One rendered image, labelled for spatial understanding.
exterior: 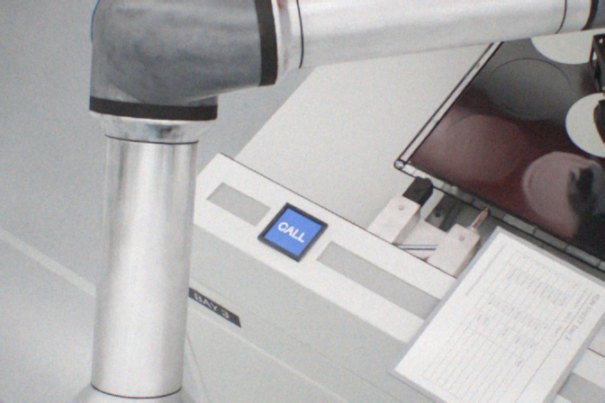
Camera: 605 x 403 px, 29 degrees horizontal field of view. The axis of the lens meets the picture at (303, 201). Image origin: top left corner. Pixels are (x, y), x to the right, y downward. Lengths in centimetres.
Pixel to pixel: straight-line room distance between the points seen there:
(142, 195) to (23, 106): 176
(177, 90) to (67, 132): 178
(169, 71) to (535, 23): 30
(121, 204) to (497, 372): 40
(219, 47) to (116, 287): 27
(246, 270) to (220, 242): 4
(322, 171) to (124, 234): 49
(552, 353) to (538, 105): 39
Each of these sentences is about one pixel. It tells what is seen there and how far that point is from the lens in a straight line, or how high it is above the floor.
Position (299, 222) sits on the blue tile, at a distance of 128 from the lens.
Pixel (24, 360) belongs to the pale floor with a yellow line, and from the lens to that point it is 240.
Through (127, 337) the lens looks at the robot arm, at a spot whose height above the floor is 110.
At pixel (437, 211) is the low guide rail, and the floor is 85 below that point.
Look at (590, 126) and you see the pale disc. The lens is 145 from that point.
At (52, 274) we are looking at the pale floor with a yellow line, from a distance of 249.
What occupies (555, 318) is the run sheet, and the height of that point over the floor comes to 97.
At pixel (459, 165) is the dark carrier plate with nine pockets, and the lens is 140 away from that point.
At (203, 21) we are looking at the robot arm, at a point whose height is 138.
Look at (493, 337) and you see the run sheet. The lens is 119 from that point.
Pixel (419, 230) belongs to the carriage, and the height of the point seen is 88.
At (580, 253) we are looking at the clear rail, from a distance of 133.
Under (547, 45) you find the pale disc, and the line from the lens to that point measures 153.
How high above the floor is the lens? 201
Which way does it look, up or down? 54 degrees down
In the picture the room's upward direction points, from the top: 8 degrees counter-clockwise
